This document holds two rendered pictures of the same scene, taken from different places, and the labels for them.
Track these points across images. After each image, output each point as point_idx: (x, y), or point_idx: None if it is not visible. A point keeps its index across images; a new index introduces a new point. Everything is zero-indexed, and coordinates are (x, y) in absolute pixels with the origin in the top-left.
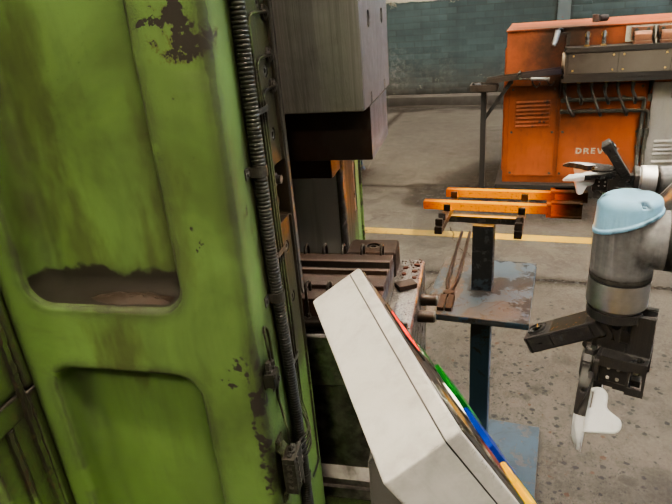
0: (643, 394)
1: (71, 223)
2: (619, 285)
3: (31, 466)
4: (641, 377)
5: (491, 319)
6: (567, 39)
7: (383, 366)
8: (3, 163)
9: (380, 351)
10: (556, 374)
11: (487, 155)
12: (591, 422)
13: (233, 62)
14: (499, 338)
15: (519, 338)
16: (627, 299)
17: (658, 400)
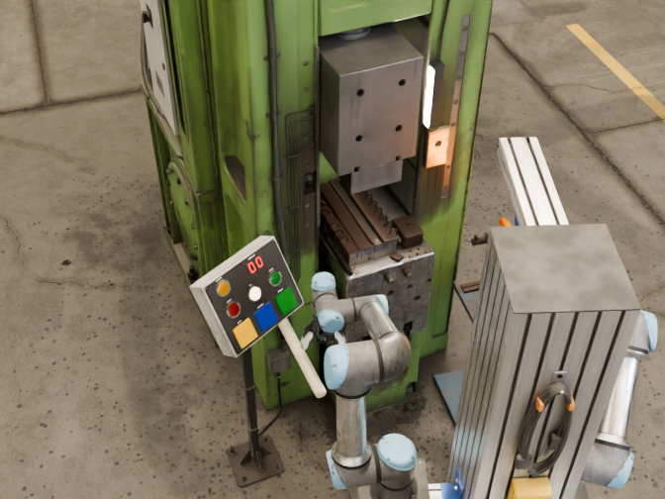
0: (659, 482)
1: (240, 148)
2: (312, 303)
3: (214, 218)
4: (324, 342)
5: (471, 314)
6: None
7: (225, 266)
8: (227, 116)
9: (231, 262)
10: (631, 418)
11: None
12: (304, 342)
13: (270, 142)
14: (646, 364)
15: (660, 378)
16: (313, 309)
17: (660, 494)
